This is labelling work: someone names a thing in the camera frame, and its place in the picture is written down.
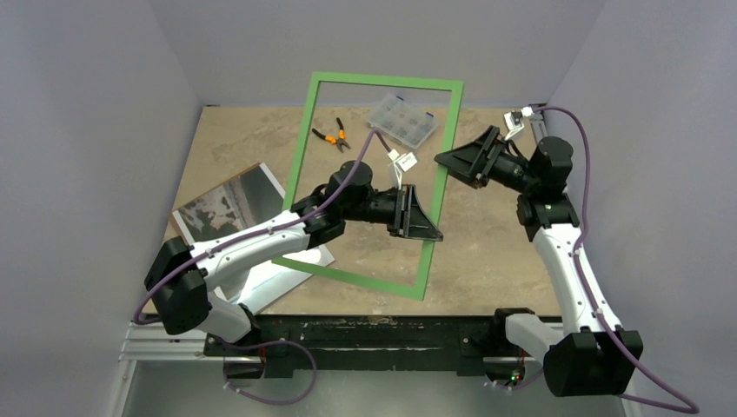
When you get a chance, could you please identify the orange black pliers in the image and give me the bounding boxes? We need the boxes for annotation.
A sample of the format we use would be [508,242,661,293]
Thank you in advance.
[311,117,351,153]

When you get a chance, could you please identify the aluminium extrusion frame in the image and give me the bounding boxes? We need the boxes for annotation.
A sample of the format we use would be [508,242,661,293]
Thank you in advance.
[106,103,643,417]

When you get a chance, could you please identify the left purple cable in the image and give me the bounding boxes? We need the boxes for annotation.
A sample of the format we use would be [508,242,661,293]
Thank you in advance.
[132,127,419,405]

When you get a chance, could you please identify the clear plastic organizer box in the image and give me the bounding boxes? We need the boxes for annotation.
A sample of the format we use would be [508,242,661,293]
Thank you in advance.
[366,94,439,149]

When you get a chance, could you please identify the purple cable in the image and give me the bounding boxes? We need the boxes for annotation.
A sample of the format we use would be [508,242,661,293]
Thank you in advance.
[132,127,419,405]
[483,105,700,415]

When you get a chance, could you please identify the green wooden picture frame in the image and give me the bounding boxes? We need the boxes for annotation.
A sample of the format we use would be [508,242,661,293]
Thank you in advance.
[271,71,465,301]

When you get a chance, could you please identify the glossy photo print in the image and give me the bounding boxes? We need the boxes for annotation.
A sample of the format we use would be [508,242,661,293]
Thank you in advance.
[169,163,311,314]

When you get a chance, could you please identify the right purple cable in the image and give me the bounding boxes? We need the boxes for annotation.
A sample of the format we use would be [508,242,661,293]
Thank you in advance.
[483,105,700,415]

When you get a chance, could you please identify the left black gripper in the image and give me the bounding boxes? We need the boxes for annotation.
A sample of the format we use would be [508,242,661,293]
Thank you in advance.
[343,184,442,242]

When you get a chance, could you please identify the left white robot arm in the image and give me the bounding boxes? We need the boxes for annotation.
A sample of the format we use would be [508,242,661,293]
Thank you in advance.
[144,161,443,355]

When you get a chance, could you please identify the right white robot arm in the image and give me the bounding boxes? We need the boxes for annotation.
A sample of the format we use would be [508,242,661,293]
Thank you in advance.
[435,126,643,397]

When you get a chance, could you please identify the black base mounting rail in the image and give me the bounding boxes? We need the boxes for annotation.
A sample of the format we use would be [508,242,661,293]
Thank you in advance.
[203,314,535,386]

